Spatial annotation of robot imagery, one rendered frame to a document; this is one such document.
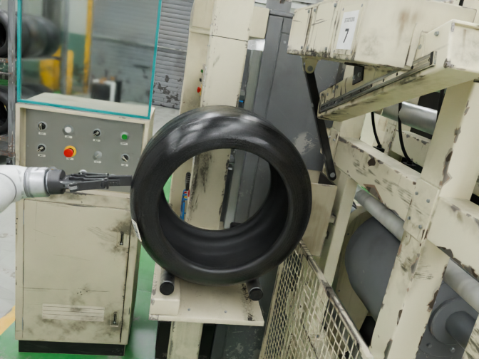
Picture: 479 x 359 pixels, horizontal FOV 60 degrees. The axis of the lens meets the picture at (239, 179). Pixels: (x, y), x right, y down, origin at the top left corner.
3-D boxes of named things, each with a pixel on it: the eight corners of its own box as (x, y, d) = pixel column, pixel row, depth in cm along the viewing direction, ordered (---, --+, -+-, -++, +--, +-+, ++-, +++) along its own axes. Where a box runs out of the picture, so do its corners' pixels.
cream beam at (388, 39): (284, 53, 144) (292, 8, 140) (351, 65, 149) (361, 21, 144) (350, 61, 87) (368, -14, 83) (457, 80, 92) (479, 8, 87)
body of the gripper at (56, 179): (43, 174, 119) (78, 173, 120) (52, 165, 127) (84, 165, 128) (47, 199, 121) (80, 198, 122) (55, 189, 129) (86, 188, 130)
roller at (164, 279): (173, 231, 159) (177, 241, 161) (162, 235, 159) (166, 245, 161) (171, 281, 126) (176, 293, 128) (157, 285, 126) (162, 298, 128)
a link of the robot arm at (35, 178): (33, 163, 126) (53, 163, 127) (36, 191, 129) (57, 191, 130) (22, 172, 118) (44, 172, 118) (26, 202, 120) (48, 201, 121)
